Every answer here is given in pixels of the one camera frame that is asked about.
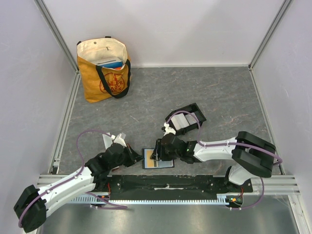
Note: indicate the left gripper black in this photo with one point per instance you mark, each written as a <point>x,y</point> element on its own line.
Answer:
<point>133,157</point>

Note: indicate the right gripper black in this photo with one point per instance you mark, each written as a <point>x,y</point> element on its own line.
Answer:
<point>159,149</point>

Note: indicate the black leather card holder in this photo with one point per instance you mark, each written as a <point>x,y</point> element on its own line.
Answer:
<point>161,164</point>

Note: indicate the black plastic card bin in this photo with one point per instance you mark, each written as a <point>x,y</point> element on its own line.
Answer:
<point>191,109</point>

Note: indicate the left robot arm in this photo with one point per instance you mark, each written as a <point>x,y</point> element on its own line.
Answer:
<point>35,204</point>

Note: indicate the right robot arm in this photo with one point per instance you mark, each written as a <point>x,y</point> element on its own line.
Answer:
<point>253,155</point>

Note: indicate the stack of white cards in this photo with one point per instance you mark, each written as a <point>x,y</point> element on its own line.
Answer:
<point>179,121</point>

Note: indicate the silver VIP card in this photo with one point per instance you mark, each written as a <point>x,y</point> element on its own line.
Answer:
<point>191,120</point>

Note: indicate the clear acrylic rectangular block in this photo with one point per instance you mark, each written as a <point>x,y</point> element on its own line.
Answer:
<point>106,140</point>

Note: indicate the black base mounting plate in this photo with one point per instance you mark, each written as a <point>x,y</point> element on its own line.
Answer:
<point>165,187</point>

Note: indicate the orange canvas tote bag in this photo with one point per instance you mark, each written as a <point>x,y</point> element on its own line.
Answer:
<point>101,83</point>

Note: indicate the blue book in bag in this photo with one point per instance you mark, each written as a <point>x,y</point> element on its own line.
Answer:
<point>113,63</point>

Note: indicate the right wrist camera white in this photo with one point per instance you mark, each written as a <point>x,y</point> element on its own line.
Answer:
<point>167,129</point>

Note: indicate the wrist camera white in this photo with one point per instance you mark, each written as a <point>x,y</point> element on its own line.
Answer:
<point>167,129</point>
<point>119,139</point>

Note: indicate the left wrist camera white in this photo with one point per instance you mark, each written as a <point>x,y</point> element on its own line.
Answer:
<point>119,139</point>

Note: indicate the slotted cable duct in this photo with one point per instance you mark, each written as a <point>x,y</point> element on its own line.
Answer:
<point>97,199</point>

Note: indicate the aluminium frame rail front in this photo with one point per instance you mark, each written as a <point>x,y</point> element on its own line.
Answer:
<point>276,185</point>

